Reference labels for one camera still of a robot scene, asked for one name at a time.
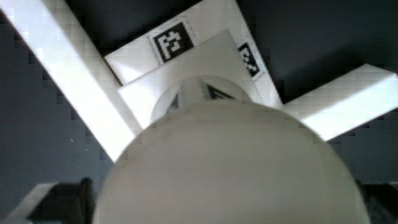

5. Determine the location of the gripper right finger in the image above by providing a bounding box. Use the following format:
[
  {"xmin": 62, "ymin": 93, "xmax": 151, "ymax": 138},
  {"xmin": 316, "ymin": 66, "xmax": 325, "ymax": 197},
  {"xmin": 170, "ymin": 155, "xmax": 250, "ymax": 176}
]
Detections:
[{"xmin": 359, "ymin": 184, "xmax": 398, "ymax": 224}]

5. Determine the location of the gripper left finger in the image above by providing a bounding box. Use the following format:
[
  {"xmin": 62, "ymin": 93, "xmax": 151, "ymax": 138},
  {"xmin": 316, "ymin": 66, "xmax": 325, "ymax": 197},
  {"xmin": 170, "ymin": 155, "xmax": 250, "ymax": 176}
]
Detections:
[{"xmin": 5, "ymin": 178, "xmax": 94, "ymax": 224}]

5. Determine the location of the white lamp bulb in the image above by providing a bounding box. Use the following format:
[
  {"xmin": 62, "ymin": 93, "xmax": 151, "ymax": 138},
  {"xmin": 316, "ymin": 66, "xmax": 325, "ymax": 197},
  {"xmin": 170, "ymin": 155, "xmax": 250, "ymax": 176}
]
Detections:
[{"xmin": 92, "ymin": 78, "xmax": 369, "ymax": 224}]

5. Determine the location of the white lamp base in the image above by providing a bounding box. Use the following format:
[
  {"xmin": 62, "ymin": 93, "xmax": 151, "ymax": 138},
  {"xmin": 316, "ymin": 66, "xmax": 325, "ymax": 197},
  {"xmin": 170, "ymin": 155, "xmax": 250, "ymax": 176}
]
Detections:
[{"xmin": 104, "ymin": 0, "xmax": 282, "ymax": 126}]

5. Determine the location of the white U-shaped fence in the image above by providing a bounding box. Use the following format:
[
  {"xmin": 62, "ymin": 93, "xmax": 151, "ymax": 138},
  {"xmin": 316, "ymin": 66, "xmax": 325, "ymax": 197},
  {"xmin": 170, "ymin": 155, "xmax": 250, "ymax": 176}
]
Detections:
[{"xmin": 0, "ymin": 0, "xmax": 398, "ymax": 157}]

